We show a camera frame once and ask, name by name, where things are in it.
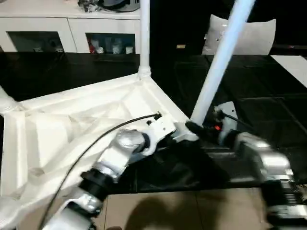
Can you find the white plastic table top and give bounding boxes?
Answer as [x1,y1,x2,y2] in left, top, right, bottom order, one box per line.
[0,76,200,228]

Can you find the white flat board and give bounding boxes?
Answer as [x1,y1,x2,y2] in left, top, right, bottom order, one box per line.
[270,55,307,89]

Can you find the white pillow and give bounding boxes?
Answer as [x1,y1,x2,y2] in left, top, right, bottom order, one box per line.
[201,13,277,56]

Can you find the black box with gold label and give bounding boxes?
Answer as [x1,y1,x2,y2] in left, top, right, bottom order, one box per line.
[148,0,212,57]

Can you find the grey round pot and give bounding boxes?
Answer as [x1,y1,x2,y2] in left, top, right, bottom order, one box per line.
[100,0,141,12]

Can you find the white glass-door cabinet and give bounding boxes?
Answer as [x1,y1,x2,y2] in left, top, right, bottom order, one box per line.
[0,0,142,55]

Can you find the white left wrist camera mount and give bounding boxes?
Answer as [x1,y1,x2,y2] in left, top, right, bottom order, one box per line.
[143,115,177,155]

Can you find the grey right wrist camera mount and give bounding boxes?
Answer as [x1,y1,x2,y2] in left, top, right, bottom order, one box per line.
[212,101,238,144]

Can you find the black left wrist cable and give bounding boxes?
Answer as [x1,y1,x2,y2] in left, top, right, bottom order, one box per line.
[35,112,163,230]

